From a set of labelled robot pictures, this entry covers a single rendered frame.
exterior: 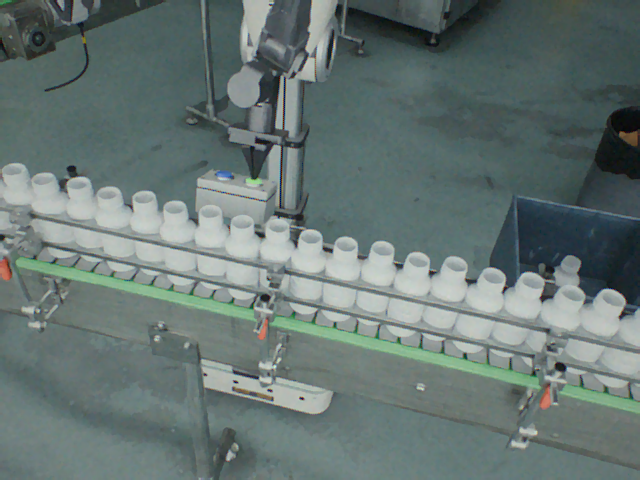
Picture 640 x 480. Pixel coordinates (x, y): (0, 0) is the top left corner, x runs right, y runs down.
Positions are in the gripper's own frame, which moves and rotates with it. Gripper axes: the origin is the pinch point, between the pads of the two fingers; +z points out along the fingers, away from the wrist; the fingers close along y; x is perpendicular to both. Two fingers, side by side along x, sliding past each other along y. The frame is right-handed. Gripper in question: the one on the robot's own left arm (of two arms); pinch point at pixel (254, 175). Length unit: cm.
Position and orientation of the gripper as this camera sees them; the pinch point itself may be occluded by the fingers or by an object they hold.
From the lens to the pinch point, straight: 108.6
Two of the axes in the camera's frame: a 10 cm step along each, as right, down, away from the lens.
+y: 9.7, 2.1, -1.1
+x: 1.8, -3.6, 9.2
